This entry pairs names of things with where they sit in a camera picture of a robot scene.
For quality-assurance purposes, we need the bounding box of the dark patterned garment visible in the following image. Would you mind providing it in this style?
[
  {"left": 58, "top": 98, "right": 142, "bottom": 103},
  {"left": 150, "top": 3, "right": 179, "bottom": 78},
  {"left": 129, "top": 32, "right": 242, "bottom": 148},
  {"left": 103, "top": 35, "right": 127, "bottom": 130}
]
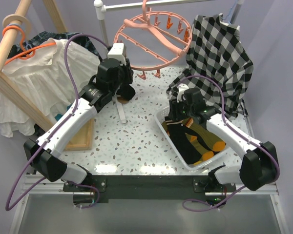
[{"left": 7, "top": 31, "right": 105, "bottom": 61}]

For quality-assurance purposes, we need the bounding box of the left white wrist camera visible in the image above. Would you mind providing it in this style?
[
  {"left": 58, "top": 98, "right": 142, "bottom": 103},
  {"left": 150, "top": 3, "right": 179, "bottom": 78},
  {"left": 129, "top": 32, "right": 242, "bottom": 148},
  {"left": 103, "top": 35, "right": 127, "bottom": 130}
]
[{"left": 107, "top": 42, "right": 126, "bottom": 65}]

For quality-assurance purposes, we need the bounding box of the black white checkered shirt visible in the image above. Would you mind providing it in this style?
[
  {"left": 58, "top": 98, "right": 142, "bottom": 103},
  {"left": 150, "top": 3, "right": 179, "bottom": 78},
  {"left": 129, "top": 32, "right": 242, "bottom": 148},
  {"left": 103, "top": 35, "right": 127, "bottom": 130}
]
[{"left": 166, "top": 14, "right": 254, "bottom": 118}]

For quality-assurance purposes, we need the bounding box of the brown striped sock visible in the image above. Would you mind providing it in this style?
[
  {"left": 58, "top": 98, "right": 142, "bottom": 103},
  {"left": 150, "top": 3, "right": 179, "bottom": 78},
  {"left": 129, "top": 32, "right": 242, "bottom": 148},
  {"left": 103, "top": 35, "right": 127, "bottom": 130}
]
[{"left": 117, "top": 96, "right": 129, "bottom": 104}]

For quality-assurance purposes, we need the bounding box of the pink round clip hanger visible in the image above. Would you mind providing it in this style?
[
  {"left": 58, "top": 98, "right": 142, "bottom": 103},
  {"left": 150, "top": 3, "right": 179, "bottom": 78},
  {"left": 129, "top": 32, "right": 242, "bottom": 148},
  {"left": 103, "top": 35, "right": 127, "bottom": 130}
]
[{"left": 114, "top": 0, "right": 192, "bottom": 80}]

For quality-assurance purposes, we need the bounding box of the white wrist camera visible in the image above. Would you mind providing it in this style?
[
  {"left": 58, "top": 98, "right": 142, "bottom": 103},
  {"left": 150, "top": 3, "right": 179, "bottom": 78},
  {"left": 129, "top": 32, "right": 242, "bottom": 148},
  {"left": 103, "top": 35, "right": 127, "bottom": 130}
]
[
  {"left": 177, "top": 83, "right": 189, "bottom": 103},
  {"left": 107, "top": 42, "right": 126, "bottom": 65}
]

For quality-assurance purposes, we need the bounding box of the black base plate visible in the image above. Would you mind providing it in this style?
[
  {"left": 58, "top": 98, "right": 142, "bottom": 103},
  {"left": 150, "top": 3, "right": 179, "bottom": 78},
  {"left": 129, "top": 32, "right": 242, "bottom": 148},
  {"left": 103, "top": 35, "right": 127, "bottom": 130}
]
[{"left": 63, "top": 175, "right": 236, "bottom": 205}]

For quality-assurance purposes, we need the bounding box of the blue clothes hanger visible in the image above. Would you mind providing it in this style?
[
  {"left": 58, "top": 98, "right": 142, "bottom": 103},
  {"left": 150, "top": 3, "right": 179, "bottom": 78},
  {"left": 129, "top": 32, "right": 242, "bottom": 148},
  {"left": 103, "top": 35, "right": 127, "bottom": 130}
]
[{"left": 221, "top": 0, "right": 238, "bottom": 24}]

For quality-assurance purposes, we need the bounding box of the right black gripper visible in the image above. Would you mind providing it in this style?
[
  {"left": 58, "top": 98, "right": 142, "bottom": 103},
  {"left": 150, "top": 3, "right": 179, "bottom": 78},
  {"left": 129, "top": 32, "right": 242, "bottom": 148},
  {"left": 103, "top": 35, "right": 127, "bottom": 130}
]
[{"left": 168, "top": 97, "right": 194, "bottom": 122}]

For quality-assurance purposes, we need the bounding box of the orange clothes hanger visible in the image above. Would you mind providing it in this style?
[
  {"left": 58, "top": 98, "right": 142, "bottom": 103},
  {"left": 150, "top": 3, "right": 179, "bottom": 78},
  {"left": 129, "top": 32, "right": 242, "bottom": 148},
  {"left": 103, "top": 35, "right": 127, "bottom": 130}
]
[{"left": 2, "top": 24, "right": 56, "bottom": 65}]

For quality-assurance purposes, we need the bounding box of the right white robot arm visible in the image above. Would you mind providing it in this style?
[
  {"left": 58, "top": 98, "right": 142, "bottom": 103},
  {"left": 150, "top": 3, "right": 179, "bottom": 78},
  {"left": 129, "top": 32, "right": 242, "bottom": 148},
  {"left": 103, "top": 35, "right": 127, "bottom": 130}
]
[{"left": 168, "top": 84, "right": 280, "bottom": 192}]

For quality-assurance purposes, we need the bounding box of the olive orange sock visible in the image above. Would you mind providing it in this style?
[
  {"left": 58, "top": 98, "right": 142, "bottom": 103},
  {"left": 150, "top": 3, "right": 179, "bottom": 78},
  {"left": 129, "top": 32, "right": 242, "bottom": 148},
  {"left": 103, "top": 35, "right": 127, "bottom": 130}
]
[
  {"left": 182, "top": 118, "right": 226, "bottom": 165},
  {"left": 162, "top": 121, "right": 169, "bottom": 135}
]

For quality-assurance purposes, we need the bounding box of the white metal clothes rail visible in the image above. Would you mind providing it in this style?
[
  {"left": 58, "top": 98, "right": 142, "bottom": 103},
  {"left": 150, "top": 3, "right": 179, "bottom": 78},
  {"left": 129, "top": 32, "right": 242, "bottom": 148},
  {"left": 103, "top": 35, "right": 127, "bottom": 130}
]
[{"left": 93, "top": 0, "right": 245, "bottom": 125}]

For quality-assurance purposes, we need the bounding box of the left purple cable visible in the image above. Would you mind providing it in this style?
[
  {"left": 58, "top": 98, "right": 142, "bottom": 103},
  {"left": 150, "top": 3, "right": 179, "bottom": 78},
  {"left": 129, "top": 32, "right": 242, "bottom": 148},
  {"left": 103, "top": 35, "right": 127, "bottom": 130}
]
[{"left": 5, "top": 34, "right": 110, "bottom": 212}]

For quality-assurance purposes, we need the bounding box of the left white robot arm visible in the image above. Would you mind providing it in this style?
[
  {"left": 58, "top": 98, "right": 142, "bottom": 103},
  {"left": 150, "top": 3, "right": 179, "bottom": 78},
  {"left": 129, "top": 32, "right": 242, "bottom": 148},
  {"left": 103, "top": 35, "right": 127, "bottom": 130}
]
[{"left": 24, "top": 58, "right": 135, "bottom": 191}]

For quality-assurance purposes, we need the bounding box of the white plastic basket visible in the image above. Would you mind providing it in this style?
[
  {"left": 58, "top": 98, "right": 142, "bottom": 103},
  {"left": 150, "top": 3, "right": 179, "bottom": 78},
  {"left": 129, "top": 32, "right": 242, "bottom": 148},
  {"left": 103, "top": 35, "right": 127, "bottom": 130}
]
[{"left": 154, "top": 107, "right": 240, "bottom": 171}]

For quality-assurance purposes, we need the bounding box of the teal cloth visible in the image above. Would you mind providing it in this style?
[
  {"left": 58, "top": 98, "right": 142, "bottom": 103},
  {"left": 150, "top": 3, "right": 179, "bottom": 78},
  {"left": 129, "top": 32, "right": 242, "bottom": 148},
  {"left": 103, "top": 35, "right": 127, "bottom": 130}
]
[{"left": 54, "top": 114, "right": 63, "bottom": 121}]

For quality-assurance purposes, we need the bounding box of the white blouse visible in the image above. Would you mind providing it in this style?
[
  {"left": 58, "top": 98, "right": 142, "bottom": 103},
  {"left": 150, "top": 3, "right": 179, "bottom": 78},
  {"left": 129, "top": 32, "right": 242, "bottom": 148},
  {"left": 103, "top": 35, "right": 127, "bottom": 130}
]
[{"left": 0, "top": 37, "right": 100, "bottom": 137}]

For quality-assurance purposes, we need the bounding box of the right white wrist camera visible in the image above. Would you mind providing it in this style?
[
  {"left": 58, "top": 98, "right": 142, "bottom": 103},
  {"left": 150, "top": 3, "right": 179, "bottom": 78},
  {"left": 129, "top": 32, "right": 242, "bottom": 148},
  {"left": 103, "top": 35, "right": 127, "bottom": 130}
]
[{"left": 177, "top": 83, "right": 189, "bottom": 103}]

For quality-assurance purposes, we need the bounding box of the wooden clothes rack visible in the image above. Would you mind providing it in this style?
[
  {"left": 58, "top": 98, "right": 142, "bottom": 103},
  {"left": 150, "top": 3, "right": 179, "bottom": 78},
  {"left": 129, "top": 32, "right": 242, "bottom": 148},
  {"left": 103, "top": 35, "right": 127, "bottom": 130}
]
[{"left": 0, "top": 0, "right": 93, "bottom": 152}]

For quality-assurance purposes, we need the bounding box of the black striped sock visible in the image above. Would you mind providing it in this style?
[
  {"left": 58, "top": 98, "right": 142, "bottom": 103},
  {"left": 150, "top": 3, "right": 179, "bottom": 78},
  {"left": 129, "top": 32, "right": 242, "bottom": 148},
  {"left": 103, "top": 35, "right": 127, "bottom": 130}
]
[
  {"left": 117, "top": 84, "right": 136, "bottom": 101},
  {"left": 165, "top": 117, "right": 202, "bottom": 165}
]

